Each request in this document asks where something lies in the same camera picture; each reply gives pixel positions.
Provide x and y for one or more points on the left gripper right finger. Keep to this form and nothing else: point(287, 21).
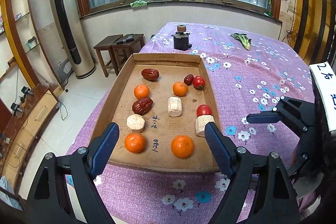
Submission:
point(275, 199)

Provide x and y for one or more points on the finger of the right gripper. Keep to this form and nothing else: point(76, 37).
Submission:
point(265, 117)

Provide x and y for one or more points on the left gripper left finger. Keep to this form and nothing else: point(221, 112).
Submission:
point(48, 200)

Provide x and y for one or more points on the red cherry tomato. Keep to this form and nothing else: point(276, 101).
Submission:
point(198, 82)

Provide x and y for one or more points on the small wrinkled red date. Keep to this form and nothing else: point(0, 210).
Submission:
point(188, 80)

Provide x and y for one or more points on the orange mandarin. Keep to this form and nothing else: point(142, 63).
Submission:
point(180, 89)
point(141, 91)

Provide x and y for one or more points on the cream cylinder mushroom piece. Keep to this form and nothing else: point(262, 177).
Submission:
point(174, 107)

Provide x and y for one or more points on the large smooth red date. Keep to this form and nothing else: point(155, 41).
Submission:
point(150, 74)

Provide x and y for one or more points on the purple floral tablecloth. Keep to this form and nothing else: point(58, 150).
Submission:
point(244, 82)

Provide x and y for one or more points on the green leafy vegetable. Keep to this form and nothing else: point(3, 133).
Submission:
point(243, 39)

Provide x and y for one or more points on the red tomato in tray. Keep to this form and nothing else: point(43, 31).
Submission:
point(204, 110)

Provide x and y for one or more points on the cream cylinder near tomato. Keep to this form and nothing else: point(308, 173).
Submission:
point(200, 124)

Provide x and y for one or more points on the wooden side cabinet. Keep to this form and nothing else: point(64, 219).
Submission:
point(21, 135)

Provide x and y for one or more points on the orange mandarin tray right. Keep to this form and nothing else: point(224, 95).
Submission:
point(182, 146)

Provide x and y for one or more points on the orange mandarin tray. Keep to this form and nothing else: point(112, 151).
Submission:
point(135, 143)
point(182, 146)

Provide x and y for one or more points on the orange mandarin tray left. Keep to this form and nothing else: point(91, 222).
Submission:
point(135, 143)

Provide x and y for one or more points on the cream cylinder left tray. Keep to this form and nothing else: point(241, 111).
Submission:
point(135, 123)

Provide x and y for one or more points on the wrinkled red date in tray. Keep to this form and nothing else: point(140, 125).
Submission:
point(142, 106)

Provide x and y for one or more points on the cardboard tray box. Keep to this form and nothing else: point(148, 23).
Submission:
point(160, 129)

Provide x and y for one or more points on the black grinder with cork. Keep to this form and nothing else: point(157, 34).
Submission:
point(181, 38)

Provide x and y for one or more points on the tower air conditioner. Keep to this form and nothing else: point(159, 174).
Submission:
point(71, 34)

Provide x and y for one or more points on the dark wooden stool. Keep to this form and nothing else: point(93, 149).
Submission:
point(118, 54)

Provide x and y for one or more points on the black remote on stool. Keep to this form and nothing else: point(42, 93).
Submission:
point(125, 39)

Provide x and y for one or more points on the green cloth on sill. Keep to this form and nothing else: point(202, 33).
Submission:
point(138, 3)

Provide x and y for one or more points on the golden door frame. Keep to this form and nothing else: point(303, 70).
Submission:
point(313, 36)

